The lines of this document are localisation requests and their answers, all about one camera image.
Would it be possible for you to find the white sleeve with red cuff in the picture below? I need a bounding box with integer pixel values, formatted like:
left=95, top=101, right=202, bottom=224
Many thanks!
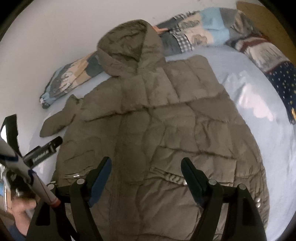
left=1, top=138, right=61, bottom=207

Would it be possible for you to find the light blue cloud bedsheet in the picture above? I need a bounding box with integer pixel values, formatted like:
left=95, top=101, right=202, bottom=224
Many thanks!
left=31, top=47, right=295, bottom=240

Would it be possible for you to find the patchwork cartoon rolled duvet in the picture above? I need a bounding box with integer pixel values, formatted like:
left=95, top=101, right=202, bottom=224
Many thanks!
left=39, top=6, right=262, bottom=110

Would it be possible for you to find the olive green puffer jacket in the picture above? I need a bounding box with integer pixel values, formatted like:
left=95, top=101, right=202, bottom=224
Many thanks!
left=40, top=20, right=270, bottom=240

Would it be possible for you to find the wooden headboard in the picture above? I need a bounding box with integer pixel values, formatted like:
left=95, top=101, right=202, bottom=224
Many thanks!
left=236, top=1, right=295, bottom=64

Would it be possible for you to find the person's left hand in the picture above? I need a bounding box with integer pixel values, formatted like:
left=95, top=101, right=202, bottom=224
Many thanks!
left=11, top=197, right=37, bottom=236

